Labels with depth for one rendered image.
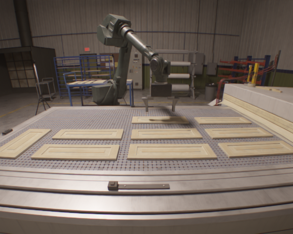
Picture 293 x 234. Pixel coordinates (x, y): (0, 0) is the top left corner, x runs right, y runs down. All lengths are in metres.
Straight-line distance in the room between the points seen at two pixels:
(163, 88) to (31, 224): 1.50
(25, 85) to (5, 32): 3.43
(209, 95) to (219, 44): 4.18
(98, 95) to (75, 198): 1.85
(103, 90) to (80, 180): 1.78
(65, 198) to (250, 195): 1.03
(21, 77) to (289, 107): 11.30
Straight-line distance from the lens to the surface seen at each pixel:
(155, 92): 1.57
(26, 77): 10.88
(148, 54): 1.71
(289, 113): 1.97
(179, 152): 1.15
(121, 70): 2.52
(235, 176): 1.09
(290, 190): 1.23
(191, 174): 1.00
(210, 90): 6.65
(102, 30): 2.29
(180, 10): 9.63
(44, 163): 1.26
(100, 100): 2.57
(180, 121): 1.69
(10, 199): 1.13
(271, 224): 1.29
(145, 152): 1.13
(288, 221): 1.37
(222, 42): 10.16
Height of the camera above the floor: 1.53
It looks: 21 degrees down
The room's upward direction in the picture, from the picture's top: straight up
